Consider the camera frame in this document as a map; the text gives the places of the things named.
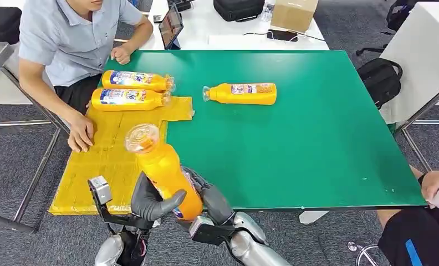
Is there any person's right hand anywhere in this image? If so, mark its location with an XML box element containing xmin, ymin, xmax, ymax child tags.
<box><xmin>67</xmin><ymin>111</ymin><xmax>95</xmax><ymax>153</ymax></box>

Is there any person's left hand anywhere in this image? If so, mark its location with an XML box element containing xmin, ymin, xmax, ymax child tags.
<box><xmin>110</xmin><ymin>45</ymin><xmax>132</xmax><ymax>66</ymax></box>

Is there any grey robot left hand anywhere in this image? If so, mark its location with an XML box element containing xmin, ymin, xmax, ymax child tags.
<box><xmin>130</xmin><ymin>171</ymin><xmax>187</xmax><ymax>223</ymax></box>

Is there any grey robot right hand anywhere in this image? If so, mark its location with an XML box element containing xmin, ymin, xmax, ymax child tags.
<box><xmin>182</xmin><ymin>167</ymin><xmax>236</xmax><ymax>226</ymax></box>

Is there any person's hand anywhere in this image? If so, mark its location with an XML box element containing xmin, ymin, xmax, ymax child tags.
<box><xmin>421</xmin><ymin>169</ymin><xmax>439</xmax><ymax>203</ymax></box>

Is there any orange drink bottle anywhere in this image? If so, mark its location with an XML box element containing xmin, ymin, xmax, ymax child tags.
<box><xmin>101</xmin><ymin>70</ymin><xmax>176</xmax><ymax>93</ymax></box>
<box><xmin>91</xmin><ymin>88</ymin><xmax>172</xmax><ymax>112</ymax></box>
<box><xmin>202</xmin><ymin>83</ymin><xmax>278</xmax><ymax>106</ymax></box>
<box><xmin>124</xmin><ymin>124</ymin><xmax>204</xmax><ymax>222</ymax></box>

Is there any yellow sheet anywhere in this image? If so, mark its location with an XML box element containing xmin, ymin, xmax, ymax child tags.
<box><xmin>48</xmin><ymin>96</ymin><xmax>195</xmax><ymax>216</ymax></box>

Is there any black tablet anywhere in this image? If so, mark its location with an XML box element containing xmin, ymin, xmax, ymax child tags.
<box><xmin>158</xmin><ymin>4</ymin><xmax>185</xmax><ymax>50</ymax></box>

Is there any person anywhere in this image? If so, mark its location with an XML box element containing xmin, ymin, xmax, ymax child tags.
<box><xmin>18</xmin><ymin>0</ymin><xmax>154</xmax><ymax>153</ymax></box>
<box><xmin>376</xmin><ymin>167</ymin><xmax>439</xmax><ymax>266</ymax></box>

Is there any white table with metal legs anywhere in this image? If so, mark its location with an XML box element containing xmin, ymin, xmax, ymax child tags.
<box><xmin>0</xmin><ymin>40</ymin><xmax>72</xmax><ymax>234</ymax></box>
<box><xmin>379</xmin><ymin>2</ymin><xmax>439</xmax><ymax>173</ymax></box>

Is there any green mat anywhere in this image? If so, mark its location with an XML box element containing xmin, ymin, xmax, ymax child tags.
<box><xmin>101</xmin><ymin>50</ymin><xmax>427</xmax><ymax>212</ymax></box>

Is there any chrome stool base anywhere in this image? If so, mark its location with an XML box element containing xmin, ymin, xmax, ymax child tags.
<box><xmin>347</xmin><ymin>240</ymin><xmax>382</xmax><ymax>266</ymax></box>

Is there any black backpack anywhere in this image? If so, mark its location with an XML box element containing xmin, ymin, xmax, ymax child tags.
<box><xmin>357</xmin><ymin>58</ymin><xmax>404</xmax><ymax>110</ymax></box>

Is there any black soft case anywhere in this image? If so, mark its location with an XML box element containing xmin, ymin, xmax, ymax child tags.
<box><xmin>0</xmin><ymin>6</ymin><xmax>23</xmax><ymax>45</ymax></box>

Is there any black carry bag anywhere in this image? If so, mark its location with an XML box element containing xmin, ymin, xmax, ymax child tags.
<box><xmin>213</xmin><ymin>0</ymin><xmax>266</xmax><ymax>23</ymax></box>

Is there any clear plastic water bottle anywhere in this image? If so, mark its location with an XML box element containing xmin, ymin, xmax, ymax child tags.
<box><xmin>261</xmin><ymin>3</ymin><xmax>275</xmax><ymax>22</ymax></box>

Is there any cardboard box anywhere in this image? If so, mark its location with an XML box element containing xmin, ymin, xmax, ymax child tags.
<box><xmin>270</xmin><ymin>0</ymin><xmax>319</xmax><ymax>33</ymax></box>

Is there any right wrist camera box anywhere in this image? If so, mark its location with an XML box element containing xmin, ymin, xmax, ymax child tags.
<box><xmin>188</xmin><ymin>216</ymin><xmax>235</xmax><ymax>246</ymax></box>

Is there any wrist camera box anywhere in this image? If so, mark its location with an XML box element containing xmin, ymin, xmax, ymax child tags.
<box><xmin>188</xmin><ymin>216</ymin><xmax>235</xmax><ymax>246</ymax></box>
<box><xmin>88</xmin><ymin>176</ymin><xmax>113</xmax><ymax>205</ymax></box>

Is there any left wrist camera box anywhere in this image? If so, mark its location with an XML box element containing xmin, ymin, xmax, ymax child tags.
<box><xmin>88</xmin><ymin>176</ymin><xmax>113</xmax><ymax>205</ymax></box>

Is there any thin black cable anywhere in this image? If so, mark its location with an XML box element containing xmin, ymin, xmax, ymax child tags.
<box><xmin>243</xmin><ymin>31</ymin><xmax>326</xmax><ymax>42</ymax></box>

